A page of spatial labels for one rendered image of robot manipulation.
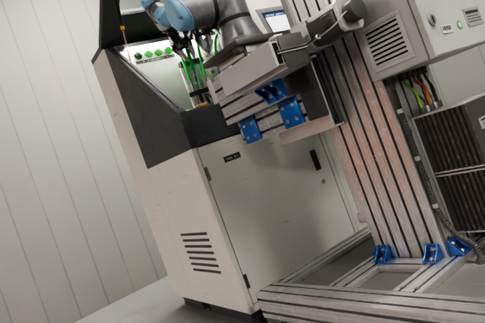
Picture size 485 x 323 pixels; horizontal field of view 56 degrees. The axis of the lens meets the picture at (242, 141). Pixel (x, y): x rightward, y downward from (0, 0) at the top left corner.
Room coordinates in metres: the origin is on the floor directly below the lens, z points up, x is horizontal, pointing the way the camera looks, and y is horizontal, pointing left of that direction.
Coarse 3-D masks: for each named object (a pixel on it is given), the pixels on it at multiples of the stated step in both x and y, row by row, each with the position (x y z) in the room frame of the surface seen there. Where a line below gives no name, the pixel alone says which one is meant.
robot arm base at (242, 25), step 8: (232, 16) 1.47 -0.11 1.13; (240, 16) 1.47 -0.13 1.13; (248, 16) 1.49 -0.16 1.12; (224, 24) 1.48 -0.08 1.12; (232, 24) 1.47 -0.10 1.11; (240, 24) 1.46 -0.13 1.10; (248, 24) 1.47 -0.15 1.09; (224, 32) 1.48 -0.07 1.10; (232, 32) 1.46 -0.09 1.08; (240, 32) 1.46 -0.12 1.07; (248, 32) 1.46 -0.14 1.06; (256, 32) 1.47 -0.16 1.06; (224, 40) 1.48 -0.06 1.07; (232, 40) 1.46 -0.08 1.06
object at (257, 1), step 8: (248, 0) 2.59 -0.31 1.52; (256, 0) 2.62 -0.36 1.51; (264, 0) 2.65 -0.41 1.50; (272, 0) 2.68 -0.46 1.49; (248, 8) 2.57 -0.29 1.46; (256, 8) 2.59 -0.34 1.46; (264, 8) 2.62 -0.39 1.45; (256, 16) 2.57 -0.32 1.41; (256, 24) 2.54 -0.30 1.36; (264, 32) 2.54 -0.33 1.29; (328, 136) 2.24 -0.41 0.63; (328, 144) 2.23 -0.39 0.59; (336, 160) 2.24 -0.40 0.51; (336, 168) 2.23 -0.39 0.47; (344, 176) 2.25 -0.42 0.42; (344, 184) 2.24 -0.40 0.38; (344, 192) 2.23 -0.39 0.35; (352, 200) 2.24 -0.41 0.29; (352, 208) 2.23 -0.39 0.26; (360, 224) 2.24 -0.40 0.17
